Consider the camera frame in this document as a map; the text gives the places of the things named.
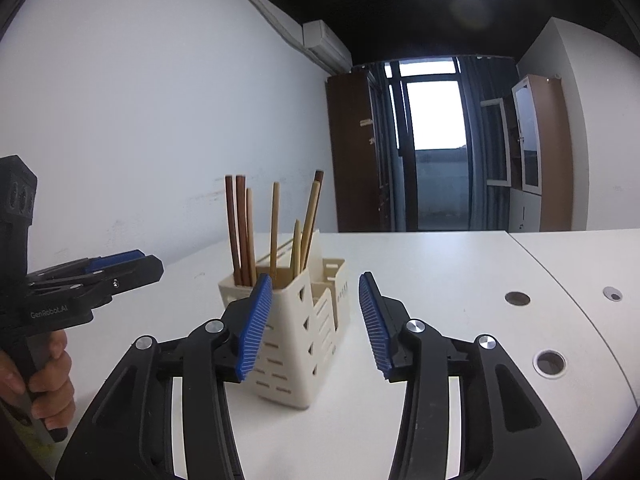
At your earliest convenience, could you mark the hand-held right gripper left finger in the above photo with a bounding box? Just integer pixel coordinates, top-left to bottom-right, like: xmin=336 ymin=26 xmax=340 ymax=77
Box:
xmin=55 ymin=274 xmax=275 ymax=480

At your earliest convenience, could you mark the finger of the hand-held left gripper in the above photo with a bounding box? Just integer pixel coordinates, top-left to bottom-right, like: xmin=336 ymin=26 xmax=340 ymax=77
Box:
xmin=27 ymin=249 xmax=146 ymax=283
xmin=30 ymin=255 xmax=165 ymax=311

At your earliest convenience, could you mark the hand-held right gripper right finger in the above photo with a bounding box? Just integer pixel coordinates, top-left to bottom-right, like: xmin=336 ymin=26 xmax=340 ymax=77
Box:
xmin=358 ymin=271 xmax=583 ymax=480

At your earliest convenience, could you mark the cream plastic utensil holder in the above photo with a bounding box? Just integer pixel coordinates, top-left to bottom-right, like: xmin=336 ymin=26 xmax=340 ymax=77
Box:
xmin=218 ymin=230 xmax=349 ymax=409

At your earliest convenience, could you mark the person's left hand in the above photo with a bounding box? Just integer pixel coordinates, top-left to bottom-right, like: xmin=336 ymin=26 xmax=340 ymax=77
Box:
xmin=0 ymin=331 xmax=76 ymax=431

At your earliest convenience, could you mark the dark blue curtain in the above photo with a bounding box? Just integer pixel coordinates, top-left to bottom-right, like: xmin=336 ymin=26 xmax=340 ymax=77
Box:
xmin=370 ymin=62 xmax=408 ymax=233
xmin=457 ymin=56 xmax=516 ymax=233

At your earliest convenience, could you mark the dark brown wooden cabinet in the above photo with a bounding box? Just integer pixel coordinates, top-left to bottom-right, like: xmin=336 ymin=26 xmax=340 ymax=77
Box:
xmin=326 ymin=67 xmax=396 ymax=233

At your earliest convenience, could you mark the glass balcony door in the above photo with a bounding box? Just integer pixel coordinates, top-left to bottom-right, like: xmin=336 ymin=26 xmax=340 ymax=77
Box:
xmin=385 ymin=57 xmax=473 ymax=233

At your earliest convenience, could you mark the brown cabinet with glass door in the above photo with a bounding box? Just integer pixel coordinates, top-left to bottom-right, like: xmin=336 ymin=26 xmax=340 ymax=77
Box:
xmin=510 ymin=74 xmax=573 ymax=233

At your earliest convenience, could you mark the white air conditioner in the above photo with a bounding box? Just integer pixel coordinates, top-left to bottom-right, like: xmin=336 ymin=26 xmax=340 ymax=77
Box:
xmin=301 ymin=20 xmax=352 ymax=73

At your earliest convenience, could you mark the white open window frame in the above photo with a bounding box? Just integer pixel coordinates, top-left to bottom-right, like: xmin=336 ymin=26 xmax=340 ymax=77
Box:
xmin=480 ymin=97 xmax=512 ymax=188

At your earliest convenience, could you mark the white wall pipe cover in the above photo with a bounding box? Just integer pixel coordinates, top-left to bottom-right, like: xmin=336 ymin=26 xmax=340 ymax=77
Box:
xmin=200 ymin=0 xmax=321 ymax=61

